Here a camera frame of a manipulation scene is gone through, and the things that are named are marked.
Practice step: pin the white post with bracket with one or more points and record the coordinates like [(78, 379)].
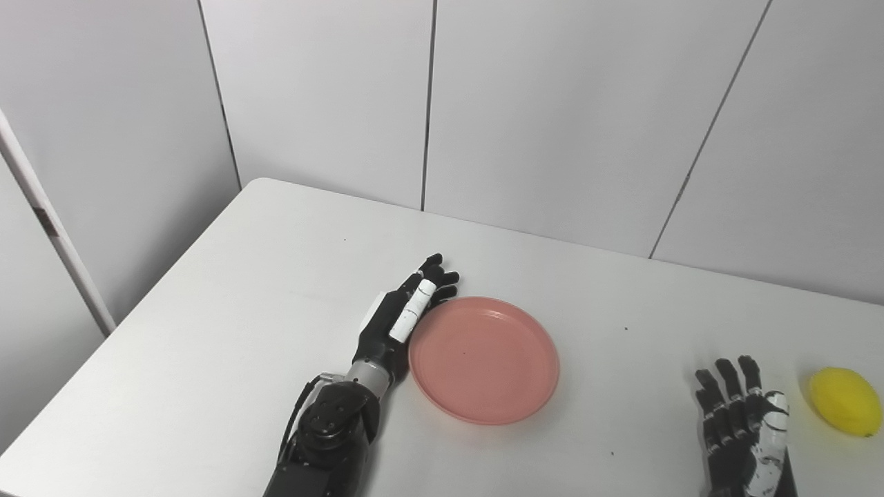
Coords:
[(79, 276)]

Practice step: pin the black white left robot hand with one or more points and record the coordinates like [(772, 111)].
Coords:
[(380, 338)]

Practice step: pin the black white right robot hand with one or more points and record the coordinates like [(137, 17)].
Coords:
[(732, 462)]

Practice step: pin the pink round plate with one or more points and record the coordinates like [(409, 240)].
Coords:
[(483, 362)]

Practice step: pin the yellow lemon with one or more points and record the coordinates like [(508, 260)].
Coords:
[(846, 402)]

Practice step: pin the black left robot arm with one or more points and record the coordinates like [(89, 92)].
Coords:
[(331, 435)]

